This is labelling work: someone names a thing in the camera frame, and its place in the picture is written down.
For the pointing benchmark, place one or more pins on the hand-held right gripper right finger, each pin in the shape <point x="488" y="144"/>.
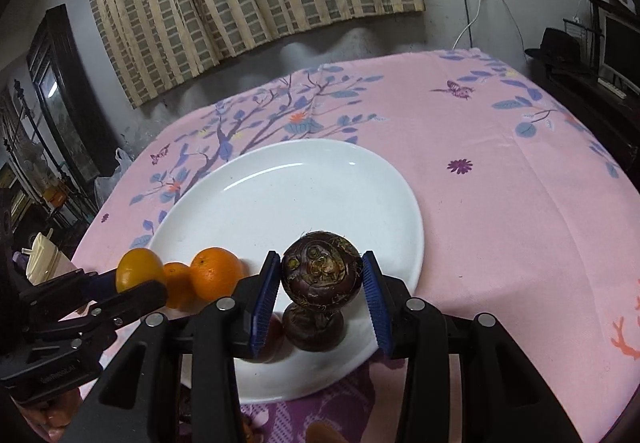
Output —
<point x="376" y="310"/>

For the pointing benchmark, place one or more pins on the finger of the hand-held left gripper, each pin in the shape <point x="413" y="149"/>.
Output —
<point x="102" y="284"/>
<point x="135" y="303"/>

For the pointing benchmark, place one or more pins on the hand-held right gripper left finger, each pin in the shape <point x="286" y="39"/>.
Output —
<point x="264" y="308"/>

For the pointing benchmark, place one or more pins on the yellow-orange citrus fruit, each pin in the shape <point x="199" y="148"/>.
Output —
<point x="139" y="268"/>

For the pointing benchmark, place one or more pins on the dark water chestnut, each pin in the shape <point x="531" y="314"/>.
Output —
<point x="321" y="268"/>

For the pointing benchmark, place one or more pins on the white oval plate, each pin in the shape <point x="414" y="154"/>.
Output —
<point x="280" y="203"/>

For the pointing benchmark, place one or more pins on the person's left hand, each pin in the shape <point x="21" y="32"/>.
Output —
<point x="50" y="415"/>

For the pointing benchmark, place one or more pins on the dark red fruit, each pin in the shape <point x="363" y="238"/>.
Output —
<point x="274" y="340"/>

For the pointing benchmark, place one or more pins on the small orange tangerine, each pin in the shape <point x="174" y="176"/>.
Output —
<point x="176" y="282"/>

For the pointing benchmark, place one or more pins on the large orange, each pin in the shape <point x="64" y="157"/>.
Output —
<point x="215" y="273"/>

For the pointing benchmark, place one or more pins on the cream paper box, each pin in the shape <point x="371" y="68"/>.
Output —
<point x="44" y="259"/>

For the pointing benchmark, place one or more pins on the white plastic bag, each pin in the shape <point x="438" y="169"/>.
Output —
<point x="111" y="180"/>

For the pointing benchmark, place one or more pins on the purple patterned cloth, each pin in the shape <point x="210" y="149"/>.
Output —
<point x="310" y="403"/>

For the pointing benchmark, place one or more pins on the black metal rack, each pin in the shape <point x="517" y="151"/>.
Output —
<point x="35" y="158"/>

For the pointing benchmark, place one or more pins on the pink floral tablecloth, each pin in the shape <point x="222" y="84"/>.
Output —
<point x="500" y="173"/>

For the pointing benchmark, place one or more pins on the dark framed glass cabinet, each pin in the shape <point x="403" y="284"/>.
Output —
<point x="60" y="93"/>

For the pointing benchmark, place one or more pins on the black hat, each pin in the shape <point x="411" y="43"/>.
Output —
<point x="556" y="48"/>

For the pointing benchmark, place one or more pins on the white remote control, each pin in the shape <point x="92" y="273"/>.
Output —
<point x="612" y="88"/>

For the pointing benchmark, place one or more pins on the black monitor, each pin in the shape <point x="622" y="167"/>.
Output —
<point x="620" y="48"/>

